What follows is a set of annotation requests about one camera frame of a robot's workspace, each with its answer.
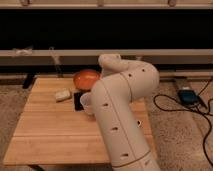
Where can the orange ceramic bowl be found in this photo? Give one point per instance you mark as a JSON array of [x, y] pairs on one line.
[[85, 79]]

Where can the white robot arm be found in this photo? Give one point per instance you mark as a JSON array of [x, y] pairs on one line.
[[122, 82]]

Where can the clear plastic cup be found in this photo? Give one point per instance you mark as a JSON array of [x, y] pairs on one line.
[[85, 101]]

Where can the black flat phone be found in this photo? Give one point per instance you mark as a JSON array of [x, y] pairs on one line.
[[77, 104]]

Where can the white soap bar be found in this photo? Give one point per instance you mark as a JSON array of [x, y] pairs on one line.
[[63, 95]]

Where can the wooden table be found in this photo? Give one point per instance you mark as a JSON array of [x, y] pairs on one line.
[[54, 133]]

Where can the blue power adapter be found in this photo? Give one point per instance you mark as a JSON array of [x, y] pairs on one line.
[[187, 96]]

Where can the wooden bench rail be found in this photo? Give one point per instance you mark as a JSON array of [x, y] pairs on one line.
[[18, 57]]

